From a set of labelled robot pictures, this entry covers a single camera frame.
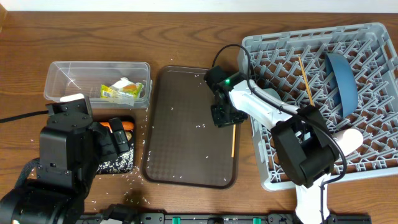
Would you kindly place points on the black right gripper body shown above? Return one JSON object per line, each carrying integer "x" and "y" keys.
{"x": 229, "y": 116}

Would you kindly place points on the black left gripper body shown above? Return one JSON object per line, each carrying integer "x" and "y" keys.
{"x": 111, "y": 144}

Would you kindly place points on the brown noodle cake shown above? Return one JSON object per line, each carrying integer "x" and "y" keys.
{"x": 128, "y": 135}

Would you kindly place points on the orange carrot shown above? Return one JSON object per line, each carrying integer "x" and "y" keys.
{"x": 127, "y": 125}

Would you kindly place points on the yellow foil snack wrapper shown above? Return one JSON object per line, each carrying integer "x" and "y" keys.
{"x": 131, "y": 91}

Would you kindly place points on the dark blue plate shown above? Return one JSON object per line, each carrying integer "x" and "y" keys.
{"x": 343, "y": 81}

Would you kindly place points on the light blue rice bowl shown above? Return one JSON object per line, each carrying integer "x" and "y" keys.
{"x": 272, "y": 93}

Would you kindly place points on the white tissue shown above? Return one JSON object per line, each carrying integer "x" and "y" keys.
{"x": 122, "y": 83}

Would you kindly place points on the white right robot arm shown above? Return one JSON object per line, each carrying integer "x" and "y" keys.
{"x": 305, "y": 148}

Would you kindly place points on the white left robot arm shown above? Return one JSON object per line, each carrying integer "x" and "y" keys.
{"x": 53, "y": 187}

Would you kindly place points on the spilled white rice pile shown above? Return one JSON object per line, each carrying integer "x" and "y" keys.
{"x": 121, "y": 165}

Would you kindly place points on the dark brown serving tray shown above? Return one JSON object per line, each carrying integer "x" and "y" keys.
{"x": 183, "y": 146}

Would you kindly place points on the clear plastic bin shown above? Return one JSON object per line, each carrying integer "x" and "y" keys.
{"x": 71, "y": 77}

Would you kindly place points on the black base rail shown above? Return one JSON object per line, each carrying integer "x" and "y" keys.
{"x": 118, "y": 213}

